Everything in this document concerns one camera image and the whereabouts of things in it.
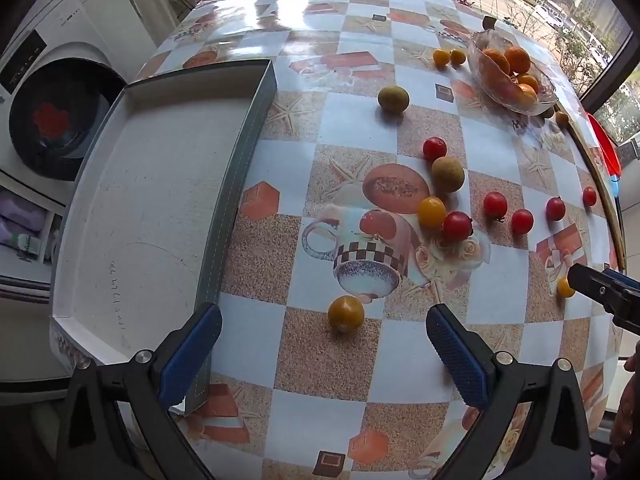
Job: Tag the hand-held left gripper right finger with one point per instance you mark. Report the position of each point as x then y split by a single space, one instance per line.
455 350

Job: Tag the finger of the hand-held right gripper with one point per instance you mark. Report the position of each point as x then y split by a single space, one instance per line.
620 278
587 282

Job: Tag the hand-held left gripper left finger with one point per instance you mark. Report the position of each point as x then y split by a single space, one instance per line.
192 350

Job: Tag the yellow cherry tomato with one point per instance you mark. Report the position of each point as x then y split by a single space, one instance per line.
431 211
345 314
564 287

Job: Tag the red cherry tomato with stem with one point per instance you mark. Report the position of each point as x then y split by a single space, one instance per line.
495 204

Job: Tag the white shallow box tray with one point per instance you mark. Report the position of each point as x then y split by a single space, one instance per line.
145 220

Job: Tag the olive brown round fruit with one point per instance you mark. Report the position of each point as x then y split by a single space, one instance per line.
393 98
447 174

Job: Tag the person's right hand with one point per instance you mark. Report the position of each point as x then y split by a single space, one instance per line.
629 400

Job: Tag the checkered printed tablecloth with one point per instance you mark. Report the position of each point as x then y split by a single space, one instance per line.
310 385

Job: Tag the red plastic basin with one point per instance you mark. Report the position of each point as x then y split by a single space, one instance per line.
606 150

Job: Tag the white bottle with green label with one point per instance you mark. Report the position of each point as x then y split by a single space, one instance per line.
28 246

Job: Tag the clear glass bowl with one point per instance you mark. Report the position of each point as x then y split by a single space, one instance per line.
510 102

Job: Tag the orange tangerine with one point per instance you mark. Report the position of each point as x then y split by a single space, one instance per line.
526 95
494 66
528 81
517 59

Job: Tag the purple detergent bottle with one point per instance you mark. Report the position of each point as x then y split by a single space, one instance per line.
22 205
15 225

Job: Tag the small yellow round fruit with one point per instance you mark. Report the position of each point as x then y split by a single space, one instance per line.
440 58
457 56

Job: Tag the white car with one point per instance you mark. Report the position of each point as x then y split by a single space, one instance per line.
548 15

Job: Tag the white washing machine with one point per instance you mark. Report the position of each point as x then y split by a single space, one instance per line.
60 85

